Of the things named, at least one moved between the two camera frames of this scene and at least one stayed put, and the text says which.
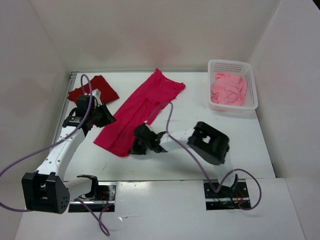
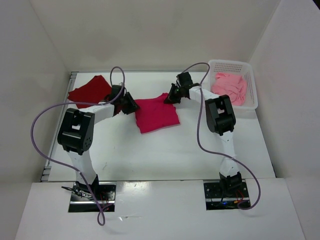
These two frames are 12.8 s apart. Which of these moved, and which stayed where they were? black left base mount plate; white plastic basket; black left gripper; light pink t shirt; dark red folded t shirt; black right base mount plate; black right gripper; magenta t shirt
Moved: black right gripper; black left gripper; magenta t shirt
Stayed: black left base mount plate; black right base mount plate; dark red folded t shirt; white plastic basket; light pink t shirt
